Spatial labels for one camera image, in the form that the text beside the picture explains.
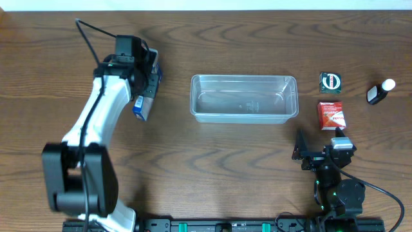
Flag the red Panadol ActiFast box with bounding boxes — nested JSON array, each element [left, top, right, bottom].
[[317, 102, 346, 130]]

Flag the blue medicine box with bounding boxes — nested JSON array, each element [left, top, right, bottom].
[[132, 62, 163, 121]]

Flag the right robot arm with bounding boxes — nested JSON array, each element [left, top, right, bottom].
[[292, 128, 366, 231]]

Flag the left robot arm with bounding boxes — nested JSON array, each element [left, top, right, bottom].
[[42, 48, 162, 231]]

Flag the clear plastic container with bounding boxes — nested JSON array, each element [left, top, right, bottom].
[[190, 74, 299, 124]]

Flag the green Zam-Buk box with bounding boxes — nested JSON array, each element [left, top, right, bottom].
[[319, 72, 342, 94]]

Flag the dark bottle white cap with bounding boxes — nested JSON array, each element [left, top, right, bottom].
[[366, 79, 396, 105]]

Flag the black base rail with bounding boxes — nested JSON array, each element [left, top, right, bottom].
[[62, 217, 386, 232]]

